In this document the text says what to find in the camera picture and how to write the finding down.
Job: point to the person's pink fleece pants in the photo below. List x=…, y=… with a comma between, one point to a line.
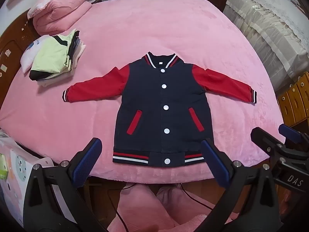
x=140, y=205

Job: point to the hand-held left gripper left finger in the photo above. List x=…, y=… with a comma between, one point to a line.
x=88, y=159

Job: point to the white dotted storage box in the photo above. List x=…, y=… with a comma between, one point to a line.
x=14, y=174

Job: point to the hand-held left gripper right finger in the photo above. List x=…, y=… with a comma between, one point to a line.
x=216, y=163

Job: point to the folded pink quilt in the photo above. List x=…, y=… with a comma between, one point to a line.
x=60, y=12

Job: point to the cream lace covered furniture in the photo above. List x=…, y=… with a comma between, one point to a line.
x=265, y=29

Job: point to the brown wooden headboard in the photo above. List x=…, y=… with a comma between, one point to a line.
x=9, y=60

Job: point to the pink fleece bed blanket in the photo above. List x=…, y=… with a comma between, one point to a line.
x=144, y=29

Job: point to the yellow wooden drawer cabinet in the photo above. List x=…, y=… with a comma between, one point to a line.
x=294, y=99

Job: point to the white printed pillow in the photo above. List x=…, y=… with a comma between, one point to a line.
x=30, y=53

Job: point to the stack of folded clothes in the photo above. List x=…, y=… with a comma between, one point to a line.
x=50, y=55

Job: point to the navy and red varsity jacket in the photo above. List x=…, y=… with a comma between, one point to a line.
x=144, y=101

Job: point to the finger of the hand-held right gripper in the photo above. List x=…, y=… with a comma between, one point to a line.
x=289, y=133
x=265, y=139

